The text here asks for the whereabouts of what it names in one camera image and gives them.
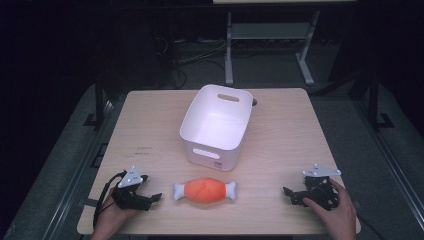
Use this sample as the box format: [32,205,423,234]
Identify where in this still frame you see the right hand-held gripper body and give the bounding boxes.
[293,163,342,212]

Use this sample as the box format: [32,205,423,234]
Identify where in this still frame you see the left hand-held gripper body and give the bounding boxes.
[110,165,153,212]

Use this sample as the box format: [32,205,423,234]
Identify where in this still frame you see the person's left hand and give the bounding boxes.
[94,190,141,234]

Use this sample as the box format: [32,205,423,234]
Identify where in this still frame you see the person's right hand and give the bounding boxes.
[302,179,358,234]

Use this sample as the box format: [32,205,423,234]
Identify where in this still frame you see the orange plush meat bone toy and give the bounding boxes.
[172,177,238,205]

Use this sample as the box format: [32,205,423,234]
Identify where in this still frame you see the white plastic storage bin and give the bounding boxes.
[179,83,255,173]

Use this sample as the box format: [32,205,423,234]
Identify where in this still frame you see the white metal stand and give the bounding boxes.
[224,9,322,87]

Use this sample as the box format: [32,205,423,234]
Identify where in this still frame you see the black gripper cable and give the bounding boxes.
[92,170,128,229]

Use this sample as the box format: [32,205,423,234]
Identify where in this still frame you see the thin black cable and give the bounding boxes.
[355,213,388,240]

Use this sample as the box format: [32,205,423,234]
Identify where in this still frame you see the black metal post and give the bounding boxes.
[365,70,396,132]
[82,74,107,130]

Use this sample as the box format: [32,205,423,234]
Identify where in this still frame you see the black floor cables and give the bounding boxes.
[153,35,228,88]

